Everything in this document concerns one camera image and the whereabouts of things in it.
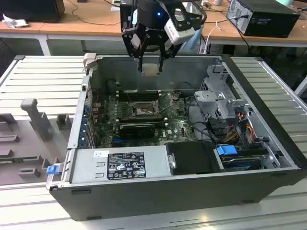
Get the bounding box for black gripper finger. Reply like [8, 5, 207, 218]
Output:
[158, 41, 183, 72]
[121, 26, 147, 72]

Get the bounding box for silver topped CPU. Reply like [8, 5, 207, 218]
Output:
[141, 62, 161, 77]

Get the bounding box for metal socket cover frame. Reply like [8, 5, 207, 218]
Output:
[153, 93, 175, 115]

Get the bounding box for black RAM slot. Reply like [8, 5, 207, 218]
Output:
[117, 114, 163, 118]
[117, 116, 164, 120]
[118, 94, 159, 98]
[117, 92, 161, 96]
[118, 121, 167, 126]
[118, 97, 158, 101]
[117, 119, 166, 123]
[117, 89, 161, 93]

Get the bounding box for CPU socket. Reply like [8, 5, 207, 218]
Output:
[129, 100, 160, 118]

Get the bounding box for blue expansion slot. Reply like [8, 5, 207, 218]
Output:
[112, 138, 135, 148]

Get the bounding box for black box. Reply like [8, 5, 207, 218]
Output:
[119, 0, 138, 29]

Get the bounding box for wooden desk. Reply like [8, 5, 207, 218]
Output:
[201, 0, 307, 47]
[0, 0, 125, 57]

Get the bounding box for green motherboard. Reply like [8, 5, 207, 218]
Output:
[90, 92, 200, 148]

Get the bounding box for silver disk bay cage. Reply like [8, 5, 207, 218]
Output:
[193, 62, 255, 122]

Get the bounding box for graphics card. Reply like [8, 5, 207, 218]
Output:
[119, 123, 156, 139]

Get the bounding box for black flat device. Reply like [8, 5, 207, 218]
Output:
[0, 0, 65, 23]

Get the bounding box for blue disk carrier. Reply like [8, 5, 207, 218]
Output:
[215, 143, 238, 161]

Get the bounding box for crumpled white paper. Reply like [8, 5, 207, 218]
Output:
[1, 13, 29, 29]

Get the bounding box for black computer tower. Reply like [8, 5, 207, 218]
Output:
[226, 0, 301, 39]

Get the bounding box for hard disk drive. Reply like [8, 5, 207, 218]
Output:
[222, 154, 263, 172]

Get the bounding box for grey power supply unit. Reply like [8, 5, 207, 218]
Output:
[71, 145, 178, 184]

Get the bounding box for black grey PC case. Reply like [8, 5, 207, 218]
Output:
[45, 53, 307, 221]

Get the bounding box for grey parts rack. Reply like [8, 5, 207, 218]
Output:
[0, 98, 75, 186]

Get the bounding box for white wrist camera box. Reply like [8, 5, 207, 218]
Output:
[164, 8, 196, 46]

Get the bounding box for grey case latch handle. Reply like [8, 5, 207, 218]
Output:
[83, 53, 97, 70]

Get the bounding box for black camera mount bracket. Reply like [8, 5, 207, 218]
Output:
[186, 0, 208, 31]

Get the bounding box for yellow red power wires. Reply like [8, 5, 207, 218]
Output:
[223, 115, 256, 144]

